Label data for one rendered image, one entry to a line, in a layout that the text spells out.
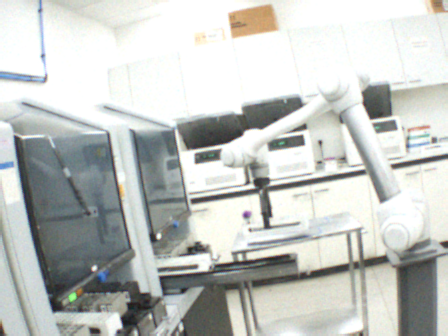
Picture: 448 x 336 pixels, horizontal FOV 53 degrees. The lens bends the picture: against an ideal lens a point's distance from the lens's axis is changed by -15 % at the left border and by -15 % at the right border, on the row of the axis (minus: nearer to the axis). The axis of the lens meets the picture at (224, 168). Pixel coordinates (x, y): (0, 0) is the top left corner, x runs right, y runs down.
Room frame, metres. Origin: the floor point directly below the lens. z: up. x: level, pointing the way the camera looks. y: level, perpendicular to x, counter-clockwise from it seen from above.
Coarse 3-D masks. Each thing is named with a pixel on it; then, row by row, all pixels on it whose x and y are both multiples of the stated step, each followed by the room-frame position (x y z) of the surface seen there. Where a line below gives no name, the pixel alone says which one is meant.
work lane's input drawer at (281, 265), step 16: (272, 256) 2.00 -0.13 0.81; (288, 256) 1.93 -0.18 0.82; (192, 272) 1.95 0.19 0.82; (208, 272) 1.94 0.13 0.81; (224, 272) 1.92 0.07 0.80; (240, 272) 1.90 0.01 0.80; (256, 272) 1.89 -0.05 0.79; (272, 272) 1.88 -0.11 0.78; (288, 272) 1.87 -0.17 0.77; (176, 288) 1.95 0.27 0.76
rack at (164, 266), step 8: (184, 256) 2.06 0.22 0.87; (192, 256) 2.04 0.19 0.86; (200, 256) 2.02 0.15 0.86; (208, 256) 2.01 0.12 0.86; (160, 264) 1.98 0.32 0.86; (168, 264) 1.97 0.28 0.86; (176, 264) 1.96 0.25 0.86; (184, 264) 1.96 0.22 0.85; (192, 264) 2.05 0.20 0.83; (200, 264) 1.95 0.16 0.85; (208, 264) 1.99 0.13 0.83; (160, 272) 1.99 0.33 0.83; (168, 272) 1.97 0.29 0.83; (176, 272) 1.97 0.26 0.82; (184, 272) 1.96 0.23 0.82
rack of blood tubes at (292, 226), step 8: (280, 216) 2.34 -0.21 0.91; (288, 216) 2.30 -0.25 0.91; (296, 216) 2.26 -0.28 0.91; (304, 216) 2.22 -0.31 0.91; (256, 224) 2.27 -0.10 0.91; (272, 224) 2.25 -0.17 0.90; (280, 224) 2.34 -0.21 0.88; (288, 224) 2.33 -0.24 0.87; (296, 224) 2.33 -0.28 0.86; (304, 224) 2.22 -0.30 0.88; (248, 232) 2.28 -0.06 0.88; (256, 232) 2.27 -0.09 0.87; (264, 232) 2.26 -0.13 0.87; (272, 232) 2.26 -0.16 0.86; (280, 232) 2.25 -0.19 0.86
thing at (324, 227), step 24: (336, 216) 2.54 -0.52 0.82; (240, 240) 2.43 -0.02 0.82; (264, 240) 2.32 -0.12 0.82; (288, 240) 2.22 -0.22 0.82; (312, 240) 2.19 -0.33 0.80; (360, 240) 2.17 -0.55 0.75; (360, 264) 2.17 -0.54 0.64; (240, 288) 2.23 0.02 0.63; (360, 288) 2.19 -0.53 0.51; (336, 312) 2.52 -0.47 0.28
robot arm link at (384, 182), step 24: (336, 72) 1.78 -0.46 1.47; (336, 96) 1.79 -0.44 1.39; (360, 96) 1.82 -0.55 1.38; (360, 120) 1.80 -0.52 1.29; (360, 144) 1.80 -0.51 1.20; (384, 168) 1.77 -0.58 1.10; (384, 192) 1.76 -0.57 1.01; (384, 216) 1.74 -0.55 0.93; (408, 216) 1.69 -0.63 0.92; (384, 240) 1.71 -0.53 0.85; (408, 240) 1.66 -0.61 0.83
